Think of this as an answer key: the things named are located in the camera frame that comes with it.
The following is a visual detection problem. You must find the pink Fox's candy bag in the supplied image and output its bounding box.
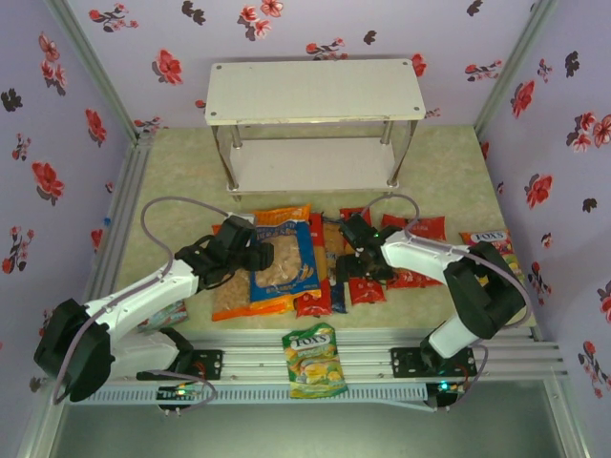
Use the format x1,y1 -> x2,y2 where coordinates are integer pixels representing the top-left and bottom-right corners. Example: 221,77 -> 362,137
458,228 -> 526,287

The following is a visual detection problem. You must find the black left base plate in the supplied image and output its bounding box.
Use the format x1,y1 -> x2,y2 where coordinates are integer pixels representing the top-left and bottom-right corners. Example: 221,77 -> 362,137
136,349 -> 224,382

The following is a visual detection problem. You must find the aluminium side rail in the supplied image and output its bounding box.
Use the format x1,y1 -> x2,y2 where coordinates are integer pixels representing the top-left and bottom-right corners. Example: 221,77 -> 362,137
71,135 -> 155,347

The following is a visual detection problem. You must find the white two-tier shelf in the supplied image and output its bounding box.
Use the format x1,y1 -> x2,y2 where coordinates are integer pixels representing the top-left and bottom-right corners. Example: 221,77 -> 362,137
203,57 -> 427,204

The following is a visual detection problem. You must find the blue orecchiette pasta bag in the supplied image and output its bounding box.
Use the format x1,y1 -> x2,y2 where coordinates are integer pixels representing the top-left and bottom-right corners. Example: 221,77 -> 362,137
248,219 -> 324,314

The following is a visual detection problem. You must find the red macaroni pasta bag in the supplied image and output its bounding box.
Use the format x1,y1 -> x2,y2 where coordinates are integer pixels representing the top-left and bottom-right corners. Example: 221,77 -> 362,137
380,214 -> 448,291

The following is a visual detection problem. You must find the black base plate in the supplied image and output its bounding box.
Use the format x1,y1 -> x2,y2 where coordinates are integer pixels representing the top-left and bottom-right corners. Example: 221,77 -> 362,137
390,346 -> 477,379
136,349 -> 224,382

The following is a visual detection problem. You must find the orange macaroni pasta bag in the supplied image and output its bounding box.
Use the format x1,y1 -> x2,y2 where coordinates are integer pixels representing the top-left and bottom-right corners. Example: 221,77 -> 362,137
211,203 -> 314,323

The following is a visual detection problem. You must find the green Fox's candy bag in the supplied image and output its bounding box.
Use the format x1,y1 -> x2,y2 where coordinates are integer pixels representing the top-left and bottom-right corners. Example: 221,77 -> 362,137
281,323 -> 349,400

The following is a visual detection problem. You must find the red spaghetti pack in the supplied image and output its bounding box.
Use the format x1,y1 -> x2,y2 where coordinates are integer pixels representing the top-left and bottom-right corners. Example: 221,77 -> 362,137
339,207 -> 387,305
295,212 -> 334,319

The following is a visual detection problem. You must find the dark blue spaghetti pack with figure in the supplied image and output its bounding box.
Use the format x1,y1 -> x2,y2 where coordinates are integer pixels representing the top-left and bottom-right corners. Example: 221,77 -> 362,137
322,215 -> 348,315

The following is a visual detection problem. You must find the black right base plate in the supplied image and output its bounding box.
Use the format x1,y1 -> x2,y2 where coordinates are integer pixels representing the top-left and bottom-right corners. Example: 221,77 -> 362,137
390,346 -> 477,379

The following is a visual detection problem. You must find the aluminium corner post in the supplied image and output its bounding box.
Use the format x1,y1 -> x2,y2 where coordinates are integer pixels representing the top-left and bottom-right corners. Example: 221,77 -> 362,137
42,0 -> 147,142
472,0 -> 560,139

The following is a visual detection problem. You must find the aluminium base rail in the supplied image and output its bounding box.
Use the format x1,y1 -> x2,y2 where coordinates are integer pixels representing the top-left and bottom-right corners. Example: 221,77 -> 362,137
45,327 -> 570,383

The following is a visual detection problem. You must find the white slotted cable duct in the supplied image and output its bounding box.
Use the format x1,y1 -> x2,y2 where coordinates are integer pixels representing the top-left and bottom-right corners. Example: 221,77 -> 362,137
64,383 -> 430,407

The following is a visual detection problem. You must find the aluminium lower frame bar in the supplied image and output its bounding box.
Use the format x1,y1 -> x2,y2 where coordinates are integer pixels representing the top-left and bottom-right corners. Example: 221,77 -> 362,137
16,376 -> 68,458
543,376 -> 596,458

